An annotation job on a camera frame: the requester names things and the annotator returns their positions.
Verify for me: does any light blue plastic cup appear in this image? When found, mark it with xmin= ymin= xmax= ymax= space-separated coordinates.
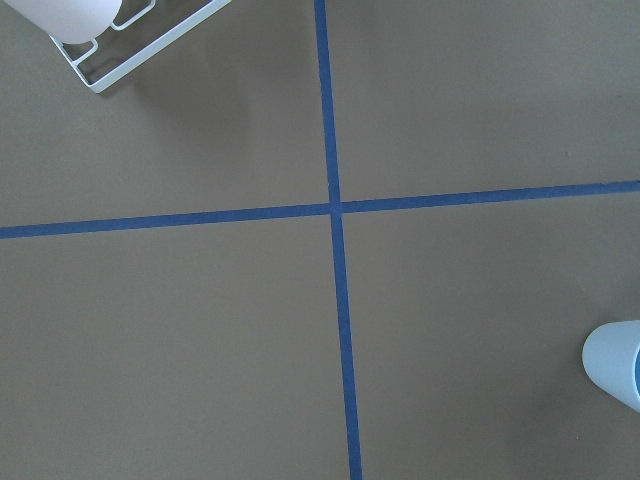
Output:
xmin=582 ymin=320 xmax=639 ymax=412

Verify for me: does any pink plastic cup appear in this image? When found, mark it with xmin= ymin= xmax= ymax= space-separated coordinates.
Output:
xmin=5 ymin=0 xmax=122 ymax=44

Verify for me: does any white wire cup rack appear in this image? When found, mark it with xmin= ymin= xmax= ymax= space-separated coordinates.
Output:
xmin=53 ymin=0 xmax=229 ymax=94

